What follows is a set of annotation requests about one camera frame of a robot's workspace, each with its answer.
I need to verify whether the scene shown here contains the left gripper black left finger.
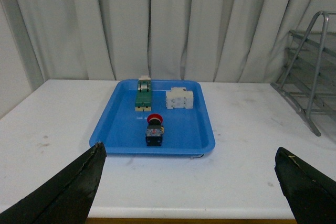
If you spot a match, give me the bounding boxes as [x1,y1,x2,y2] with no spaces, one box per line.
[1,142,107,223]

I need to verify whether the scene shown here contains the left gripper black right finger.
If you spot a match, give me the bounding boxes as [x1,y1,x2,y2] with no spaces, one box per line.
[275,147,335,223]

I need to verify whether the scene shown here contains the red emergency stop button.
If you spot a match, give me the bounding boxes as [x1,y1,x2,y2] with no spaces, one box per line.
[145,113,164,146]

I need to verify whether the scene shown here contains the blue plastic tray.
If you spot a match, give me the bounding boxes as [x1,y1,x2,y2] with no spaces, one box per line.
[89,79,215,156]

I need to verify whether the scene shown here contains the white circuit breaker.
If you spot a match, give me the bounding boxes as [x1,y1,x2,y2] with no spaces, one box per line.
[165,87,194,109]

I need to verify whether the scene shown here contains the white curtain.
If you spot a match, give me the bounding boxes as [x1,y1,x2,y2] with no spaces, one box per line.
[1,0,335,115]

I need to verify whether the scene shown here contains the grey wire mesh rack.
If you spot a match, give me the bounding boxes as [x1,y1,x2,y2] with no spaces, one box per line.
[271,10,335,136]

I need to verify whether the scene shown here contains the green knife switch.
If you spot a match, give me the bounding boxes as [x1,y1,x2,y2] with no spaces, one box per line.
[134,76,152,111]

